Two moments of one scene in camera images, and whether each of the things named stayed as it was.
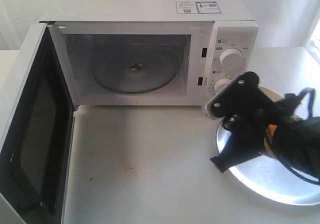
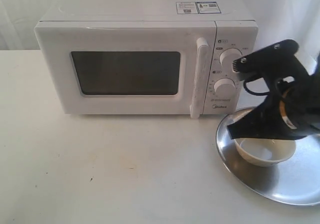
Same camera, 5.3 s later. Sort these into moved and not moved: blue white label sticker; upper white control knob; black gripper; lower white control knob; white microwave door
Moved: white microwave door; black gripper
Not moved: lower white control knob; blue white label sticker; upper white control knob
